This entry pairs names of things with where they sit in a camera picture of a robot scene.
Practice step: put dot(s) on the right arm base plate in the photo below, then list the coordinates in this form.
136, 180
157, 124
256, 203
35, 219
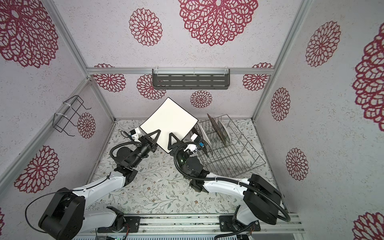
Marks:
228, 223

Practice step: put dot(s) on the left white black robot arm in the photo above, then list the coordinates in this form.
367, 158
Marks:
67, 214

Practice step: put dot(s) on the black wire wall basket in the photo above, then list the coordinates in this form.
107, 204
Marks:
72, 106

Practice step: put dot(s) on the white square plate black rim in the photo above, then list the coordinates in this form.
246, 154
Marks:
205, 136

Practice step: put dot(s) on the grey round plate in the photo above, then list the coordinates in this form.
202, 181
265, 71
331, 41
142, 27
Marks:
226, 138

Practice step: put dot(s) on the aluminium mounting rail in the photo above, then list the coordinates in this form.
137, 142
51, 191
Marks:
194, 224

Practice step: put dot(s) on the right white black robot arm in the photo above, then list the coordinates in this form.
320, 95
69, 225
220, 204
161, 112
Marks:
261, 200

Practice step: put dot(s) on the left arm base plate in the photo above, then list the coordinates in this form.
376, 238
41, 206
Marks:
130, 224

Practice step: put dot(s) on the dark square floral plate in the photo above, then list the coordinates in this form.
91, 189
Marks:
201, 139

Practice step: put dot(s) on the chrome wire dish rack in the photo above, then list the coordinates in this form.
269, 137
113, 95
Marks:
234, 160

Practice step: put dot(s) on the grey slotted wall shelf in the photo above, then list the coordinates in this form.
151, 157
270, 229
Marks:
192, 80

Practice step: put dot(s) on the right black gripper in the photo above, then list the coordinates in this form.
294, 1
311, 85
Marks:
182, 149

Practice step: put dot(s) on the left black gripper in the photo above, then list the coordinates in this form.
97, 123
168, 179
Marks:
151, 144

